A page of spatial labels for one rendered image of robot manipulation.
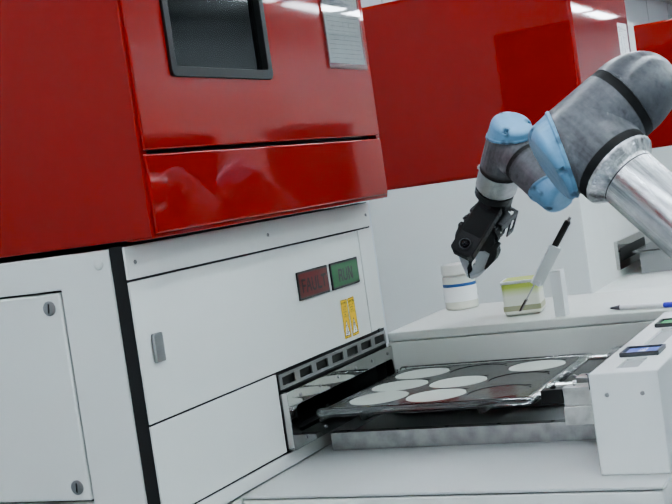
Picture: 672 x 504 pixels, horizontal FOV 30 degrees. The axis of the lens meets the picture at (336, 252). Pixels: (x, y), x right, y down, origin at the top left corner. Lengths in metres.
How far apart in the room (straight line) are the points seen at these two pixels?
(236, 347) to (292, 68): 0.48
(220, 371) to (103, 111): 0.43
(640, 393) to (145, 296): 0.68
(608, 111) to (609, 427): 0.43
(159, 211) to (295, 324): 0.48
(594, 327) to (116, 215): 0.96
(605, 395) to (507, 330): 0.63
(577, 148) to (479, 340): 0.71
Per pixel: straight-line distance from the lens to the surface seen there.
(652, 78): 1.78
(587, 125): 1.74
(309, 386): 2.10
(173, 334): 1.78
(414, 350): 2.41
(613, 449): 1.75
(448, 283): 2.64
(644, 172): 1.71
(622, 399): 1.73
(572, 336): 2.30
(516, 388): 2.03
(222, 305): 1.89
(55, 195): 1.76
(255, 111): 1.95
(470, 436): 2.03
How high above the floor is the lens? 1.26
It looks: 3 degrees down
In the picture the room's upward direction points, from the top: 8 degrees counter-clockwise
